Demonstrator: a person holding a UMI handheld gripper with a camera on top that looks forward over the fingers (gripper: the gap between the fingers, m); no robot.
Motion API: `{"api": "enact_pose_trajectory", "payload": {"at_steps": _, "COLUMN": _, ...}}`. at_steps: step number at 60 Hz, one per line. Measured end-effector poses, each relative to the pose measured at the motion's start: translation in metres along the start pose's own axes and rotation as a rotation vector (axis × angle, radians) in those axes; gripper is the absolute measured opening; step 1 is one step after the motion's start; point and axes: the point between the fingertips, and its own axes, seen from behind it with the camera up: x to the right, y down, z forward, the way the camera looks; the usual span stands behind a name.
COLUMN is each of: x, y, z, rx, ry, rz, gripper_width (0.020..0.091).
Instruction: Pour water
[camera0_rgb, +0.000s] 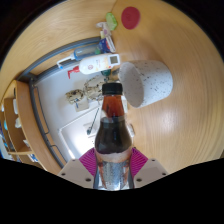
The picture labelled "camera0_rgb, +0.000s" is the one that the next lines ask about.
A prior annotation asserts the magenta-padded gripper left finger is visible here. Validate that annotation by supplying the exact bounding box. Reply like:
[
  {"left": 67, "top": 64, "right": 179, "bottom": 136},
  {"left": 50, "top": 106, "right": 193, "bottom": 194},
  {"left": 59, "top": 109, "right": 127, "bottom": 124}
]
[{"left": 57, "top": 147, "right": 100, "bottom": 190}]

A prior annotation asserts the dark drink bottle black cap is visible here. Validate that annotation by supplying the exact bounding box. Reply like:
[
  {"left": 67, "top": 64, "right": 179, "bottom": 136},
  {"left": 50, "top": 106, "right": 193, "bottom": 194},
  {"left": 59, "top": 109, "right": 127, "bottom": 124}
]
[{"left": 93, "top": 82, "right": 133, "bottom": 192}]

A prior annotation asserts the blue pump bottle white top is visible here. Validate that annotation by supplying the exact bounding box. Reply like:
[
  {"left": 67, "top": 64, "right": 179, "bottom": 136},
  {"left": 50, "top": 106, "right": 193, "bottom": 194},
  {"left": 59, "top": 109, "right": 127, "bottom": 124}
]
[{"left": 56, "top": 45, "right": 101, "bottom": 69}]

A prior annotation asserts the flat round red coaster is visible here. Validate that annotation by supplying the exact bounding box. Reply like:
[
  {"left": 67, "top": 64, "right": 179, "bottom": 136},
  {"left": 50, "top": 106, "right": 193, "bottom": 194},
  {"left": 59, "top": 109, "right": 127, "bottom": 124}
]
[{"left": 120, "top": 6, "right": 141, "bottom": 30}]

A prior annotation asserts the wooden wall shelf unit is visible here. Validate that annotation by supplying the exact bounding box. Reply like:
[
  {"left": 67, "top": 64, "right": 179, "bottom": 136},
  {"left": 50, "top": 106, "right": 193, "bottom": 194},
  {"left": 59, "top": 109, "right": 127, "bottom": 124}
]
[{"left": 0, "top": 79, "right": 63, "bottom": 174}]

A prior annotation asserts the white speckled mug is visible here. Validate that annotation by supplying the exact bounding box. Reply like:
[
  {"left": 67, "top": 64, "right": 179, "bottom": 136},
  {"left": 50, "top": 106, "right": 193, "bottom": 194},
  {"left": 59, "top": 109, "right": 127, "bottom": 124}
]
[{"left": 118, "top": 59, "right": 174, "bottom": 109}]

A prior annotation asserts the wooden tree figure toy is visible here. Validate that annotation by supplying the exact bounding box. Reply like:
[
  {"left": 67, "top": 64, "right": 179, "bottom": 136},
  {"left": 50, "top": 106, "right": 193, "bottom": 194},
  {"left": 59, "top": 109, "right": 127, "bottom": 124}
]
[{"left": 64, "top": 74, "right": 106, "bottom": 105}]

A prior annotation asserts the white pump bottle red top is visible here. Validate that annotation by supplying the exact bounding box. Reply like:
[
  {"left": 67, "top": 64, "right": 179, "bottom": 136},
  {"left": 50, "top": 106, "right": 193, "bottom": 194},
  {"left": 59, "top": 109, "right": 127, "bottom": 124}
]
[{"left": 67, "top": 54, "right": 111, "bottom": 80}]

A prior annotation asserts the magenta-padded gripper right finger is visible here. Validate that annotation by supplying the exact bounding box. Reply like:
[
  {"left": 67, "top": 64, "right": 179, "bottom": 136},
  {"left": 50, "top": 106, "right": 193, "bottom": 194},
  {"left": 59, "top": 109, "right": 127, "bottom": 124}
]
[{"left": 126, "top": 147, "right": 169, "bottom": 189}]

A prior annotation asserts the small white desk clock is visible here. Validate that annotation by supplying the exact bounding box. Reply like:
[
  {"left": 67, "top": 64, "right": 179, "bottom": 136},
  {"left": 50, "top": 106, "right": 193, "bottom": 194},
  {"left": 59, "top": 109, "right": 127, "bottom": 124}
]
[{"left": 107, "top": 53, "right": 121, "bottom": 68}]

